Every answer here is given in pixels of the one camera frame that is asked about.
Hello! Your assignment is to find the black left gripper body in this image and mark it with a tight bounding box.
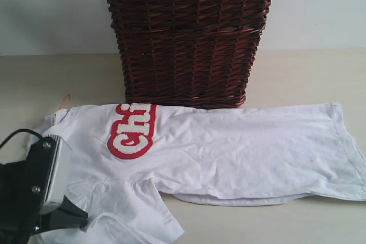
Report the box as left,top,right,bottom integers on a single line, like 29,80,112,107
1,160,42,243

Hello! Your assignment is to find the white t-shirt red lettering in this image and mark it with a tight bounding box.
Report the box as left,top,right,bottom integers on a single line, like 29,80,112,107
37,103,365,243

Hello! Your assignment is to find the dark brown wicker basket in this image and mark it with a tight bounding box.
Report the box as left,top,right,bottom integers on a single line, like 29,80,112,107
107,0,271,109

